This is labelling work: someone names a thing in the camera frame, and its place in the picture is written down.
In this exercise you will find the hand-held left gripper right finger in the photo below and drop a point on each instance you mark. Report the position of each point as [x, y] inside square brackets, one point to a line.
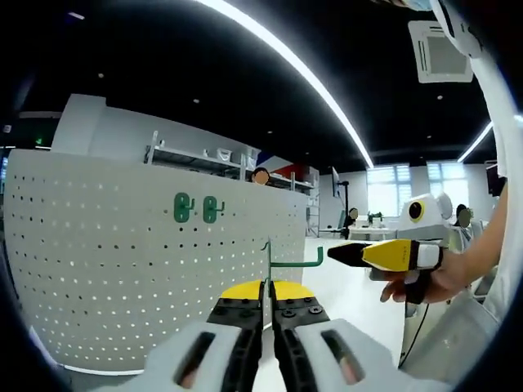
[294, 347]

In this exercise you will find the person's right hand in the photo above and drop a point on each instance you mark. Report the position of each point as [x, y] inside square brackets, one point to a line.
[449, 277]

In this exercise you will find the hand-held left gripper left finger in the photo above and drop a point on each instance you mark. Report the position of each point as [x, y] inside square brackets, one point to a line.
[241, 347]

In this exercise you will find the white square column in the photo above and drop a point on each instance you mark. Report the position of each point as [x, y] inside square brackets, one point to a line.
[77, 126]

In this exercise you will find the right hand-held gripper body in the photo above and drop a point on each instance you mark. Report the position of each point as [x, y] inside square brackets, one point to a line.
[433, 224]

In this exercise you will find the green hook assembly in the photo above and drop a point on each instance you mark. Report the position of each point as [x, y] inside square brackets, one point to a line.
[208, 214]
[180, 212]
[294, 264]

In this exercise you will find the white mesh office chair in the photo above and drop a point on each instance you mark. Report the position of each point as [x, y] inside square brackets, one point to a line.
[449, 335]

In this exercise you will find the short ceiling light strip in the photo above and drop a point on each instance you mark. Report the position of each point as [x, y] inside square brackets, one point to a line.
[476, 141]

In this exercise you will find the white shelf rack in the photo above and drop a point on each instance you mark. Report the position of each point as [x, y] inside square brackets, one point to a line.
[192, 155]

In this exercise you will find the long ceiling light strip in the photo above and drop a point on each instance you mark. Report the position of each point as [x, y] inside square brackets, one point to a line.
[310, 75]

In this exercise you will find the white background table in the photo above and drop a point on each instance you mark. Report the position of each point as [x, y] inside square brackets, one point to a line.
[376, 233]

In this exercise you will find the ceiling air conditioner vent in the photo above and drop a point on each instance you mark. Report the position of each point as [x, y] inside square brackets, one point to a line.
[441, 53]

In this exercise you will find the white perforated mounting plate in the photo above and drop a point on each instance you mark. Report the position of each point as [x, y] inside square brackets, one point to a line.
[102, 265]

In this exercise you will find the monitor on black stand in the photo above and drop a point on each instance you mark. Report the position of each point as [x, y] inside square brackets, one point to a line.
[335, 183]

